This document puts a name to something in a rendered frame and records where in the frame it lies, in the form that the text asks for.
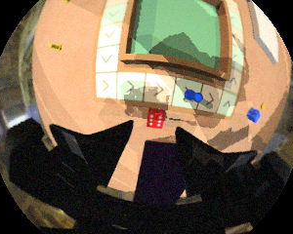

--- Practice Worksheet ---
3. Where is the blue die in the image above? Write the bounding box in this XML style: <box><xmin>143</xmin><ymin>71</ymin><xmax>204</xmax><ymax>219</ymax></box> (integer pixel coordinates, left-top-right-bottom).
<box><xmin>247</xmin><ymin>108</ymin><xmax>261</xmax><ymax>122</ymax></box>

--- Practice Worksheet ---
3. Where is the red die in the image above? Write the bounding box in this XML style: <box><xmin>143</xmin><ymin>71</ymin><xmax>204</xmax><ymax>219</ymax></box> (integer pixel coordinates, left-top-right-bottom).
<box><xmin>146</xmin><ymin>108</ymin><xmax>165</xmax><ymax>129</ymax></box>

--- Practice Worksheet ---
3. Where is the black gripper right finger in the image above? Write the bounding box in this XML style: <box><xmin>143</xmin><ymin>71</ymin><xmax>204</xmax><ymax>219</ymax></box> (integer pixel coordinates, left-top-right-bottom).
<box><xmin>175</xmin><ymin>126</ymin><xmax>259</xmax><ymax>199</ymax></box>

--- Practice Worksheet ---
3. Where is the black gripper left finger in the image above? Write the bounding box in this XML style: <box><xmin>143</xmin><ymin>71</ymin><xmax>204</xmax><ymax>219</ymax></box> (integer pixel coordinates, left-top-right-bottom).
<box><xmin>50</xmin><ymin>120</ymin><xmax>135</xmax><ymax>188</ymax></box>

